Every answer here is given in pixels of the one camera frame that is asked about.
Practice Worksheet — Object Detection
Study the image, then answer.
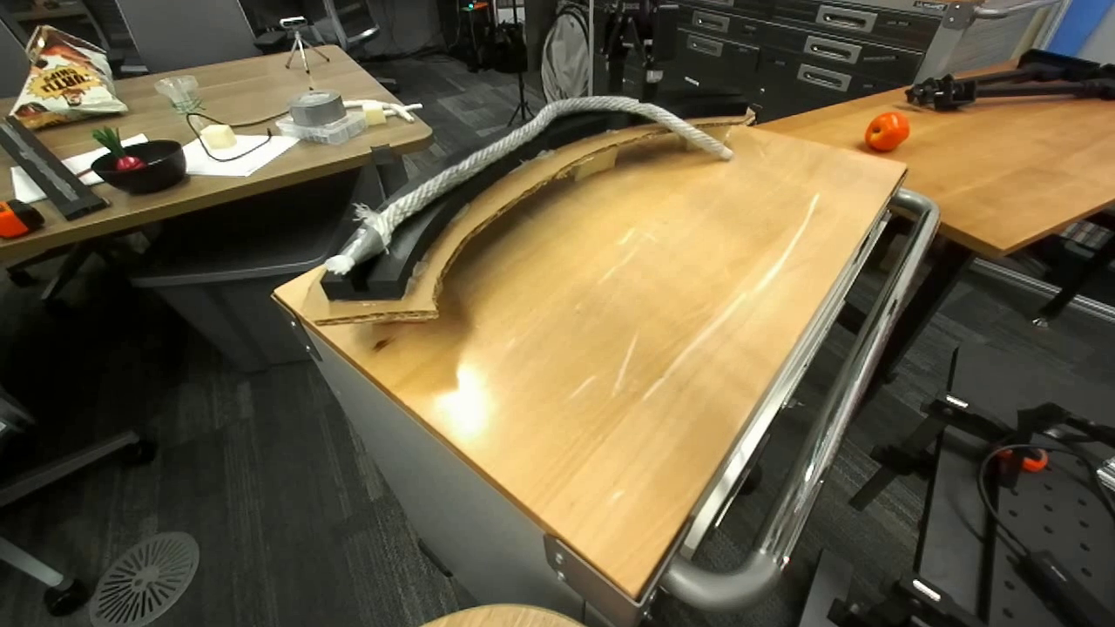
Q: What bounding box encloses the steel tube cart handle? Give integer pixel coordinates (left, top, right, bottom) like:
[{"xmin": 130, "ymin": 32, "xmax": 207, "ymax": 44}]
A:
[{"xmin": 657, "ymin": 188, "xmax": 942, "ymax": 613}]

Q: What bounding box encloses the small tabletop tripod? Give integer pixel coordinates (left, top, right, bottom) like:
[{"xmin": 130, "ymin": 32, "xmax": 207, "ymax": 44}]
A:
[{"xmin": 275, "ymin": 9, "xmax": 330, "ymax": 78}]

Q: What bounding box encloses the long black bar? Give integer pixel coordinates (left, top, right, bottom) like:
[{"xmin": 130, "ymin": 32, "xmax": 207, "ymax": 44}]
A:
[{"xmin": 0, "ymin": 114, "xmax": 110, "ymax": 223}]

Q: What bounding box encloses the dark drawer cabinet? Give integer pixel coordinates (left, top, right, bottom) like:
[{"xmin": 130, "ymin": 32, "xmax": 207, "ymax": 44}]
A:
[{"xmin": 589, "ymin": 0, "xmax": 970, "ymax": 120}]

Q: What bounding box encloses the small orange object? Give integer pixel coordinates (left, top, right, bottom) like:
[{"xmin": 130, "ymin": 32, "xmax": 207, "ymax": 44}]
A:
[{"xmin": 0, "ymin": 197, "xmax": 48, "ymax": 245}]

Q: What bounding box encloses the curved black wooden track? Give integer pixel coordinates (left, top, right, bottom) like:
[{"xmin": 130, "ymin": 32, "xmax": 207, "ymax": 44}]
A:
[{"xmin": 303, "ymin": 109, "xmax": 759, "ymax": 329}]

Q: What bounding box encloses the wooden desk with clutter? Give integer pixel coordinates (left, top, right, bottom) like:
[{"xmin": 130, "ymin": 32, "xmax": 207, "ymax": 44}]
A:
[{"xmin": 0, "ymin": 42, "xmax": 434, "ymax": 273}]

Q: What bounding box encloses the black bowl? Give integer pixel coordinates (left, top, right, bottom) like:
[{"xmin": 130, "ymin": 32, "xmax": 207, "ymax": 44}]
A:
[{"xmin": 88, "ymin": 136, "xmax": 189, "ymax": 195}]

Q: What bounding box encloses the chips bag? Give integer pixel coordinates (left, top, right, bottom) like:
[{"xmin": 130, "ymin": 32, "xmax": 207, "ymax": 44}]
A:
[{"xmin": 7, "ymin": 25, "xmax": 131, "ymax": 126}]

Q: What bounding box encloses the wooden desk with orange fruit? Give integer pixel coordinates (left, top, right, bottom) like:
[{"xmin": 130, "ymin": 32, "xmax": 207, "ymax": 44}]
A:
[{"xmin": 759, "ymin": 60, "xmax": 1115, "ymax": 261}]

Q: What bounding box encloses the white braided rope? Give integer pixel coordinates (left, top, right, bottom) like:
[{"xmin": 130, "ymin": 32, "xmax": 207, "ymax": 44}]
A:
[{"xmin": 320, "ymin": 94, "xmax": 740, "ymax": 281}]

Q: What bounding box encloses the round wooden stool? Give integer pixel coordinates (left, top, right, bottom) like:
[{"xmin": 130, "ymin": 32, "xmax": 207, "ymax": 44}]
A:
[{"xmin": 415, "ymin": 599, "xmax": 589, "ymax": 627}]

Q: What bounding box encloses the orange clamp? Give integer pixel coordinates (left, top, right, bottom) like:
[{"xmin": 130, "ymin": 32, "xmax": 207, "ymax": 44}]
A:
[{"xmin": 996, "ymin": 445, "xmax": 1056, "ymax": 478}]

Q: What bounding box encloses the black optical breadboard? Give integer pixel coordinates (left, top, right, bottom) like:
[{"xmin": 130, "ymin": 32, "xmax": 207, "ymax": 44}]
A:
[{"xmin": 797, "ymin": 345, "xmax": 1115, "ymax": 627}]

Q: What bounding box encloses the white paper sheet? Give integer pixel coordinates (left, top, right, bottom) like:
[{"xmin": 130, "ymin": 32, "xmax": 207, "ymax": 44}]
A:
[{"xmin": 179, "ymin": 130, "xmax": 305, "ymax": 182}]

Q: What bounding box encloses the office chair base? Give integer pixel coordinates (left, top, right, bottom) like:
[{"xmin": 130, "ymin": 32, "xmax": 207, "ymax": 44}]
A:
[{"xmin": 0, "ymin": 387, "xmax": 161, "ymax": 620}]

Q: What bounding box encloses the orange toy fruit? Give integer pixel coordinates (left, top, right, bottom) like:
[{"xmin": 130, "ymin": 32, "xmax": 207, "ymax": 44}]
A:
[{"xmin": 862, "ymin": 109, "xmax": 912, "ymax": 155}]

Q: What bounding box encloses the round perforated floor vent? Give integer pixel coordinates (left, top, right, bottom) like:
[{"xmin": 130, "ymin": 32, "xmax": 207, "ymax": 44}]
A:
[{"xmin": 88, "ymin": 529, "xmax": 202, "ymax": 627}]

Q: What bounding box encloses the grey tape roll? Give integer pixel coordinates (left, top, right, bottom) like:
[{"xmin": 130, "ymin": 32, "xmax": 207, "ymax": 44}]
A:
[{"xmin": 289, "ymin": 86, "xmax": 348, "ymax": 133}]

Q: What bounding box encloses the grey cart with wooden top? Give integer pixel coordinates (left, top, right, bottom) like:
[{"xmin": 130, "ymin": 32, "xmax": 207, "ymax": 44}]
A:
[{"xmin": 271, "ymin": 120, "xmax": 944, "ymax": 627}]

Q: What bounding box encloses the black folded tripod tool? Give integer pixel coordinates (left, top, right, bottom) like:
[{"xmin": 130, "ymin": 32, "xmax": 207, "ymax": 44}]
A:
[{"xmin": 901, "ymin": 44, "xmax": 1115, "ymax": 114}]

